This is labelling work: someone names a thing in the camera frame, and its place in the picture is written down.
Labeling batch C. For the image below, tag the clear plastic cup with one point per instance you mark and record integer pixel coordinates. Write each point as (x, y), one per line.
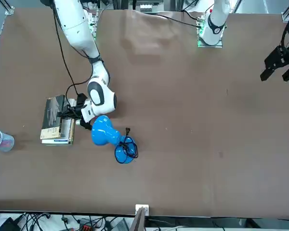
(6, 144)

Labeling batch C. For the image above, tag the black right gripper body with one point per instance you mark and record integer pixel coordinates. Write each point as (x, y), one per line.
(73, 111)

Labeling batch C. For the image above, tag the black connector box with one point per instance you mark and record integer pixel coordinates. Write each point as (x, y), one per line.
(81, 99)

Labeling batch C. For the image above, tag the aluminium frame post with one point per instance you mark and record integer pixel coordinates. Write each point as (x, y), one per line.
(140, 216)

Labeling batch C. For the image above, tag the white and blue book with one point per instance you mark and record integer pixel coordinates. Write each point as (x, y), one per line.
(67, 130)

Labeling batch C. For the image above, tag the blue desk lamp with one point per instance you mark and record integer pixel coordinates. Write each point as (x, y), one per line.
(103, 132)

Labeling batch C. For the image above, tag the black and tan book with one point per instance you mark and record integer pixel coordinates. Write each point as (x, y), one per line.
(51, 115)

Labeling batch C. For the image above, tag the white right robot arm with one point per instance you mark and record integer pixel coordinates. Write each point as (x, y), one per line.
(77, 26)

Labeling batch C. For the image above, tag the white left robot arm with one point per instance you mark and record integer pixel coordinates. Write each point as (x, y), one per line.
(215, 21)

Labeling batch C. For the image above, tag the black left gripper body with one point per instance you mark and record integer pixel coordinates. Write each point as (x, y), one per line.
(283, 56)

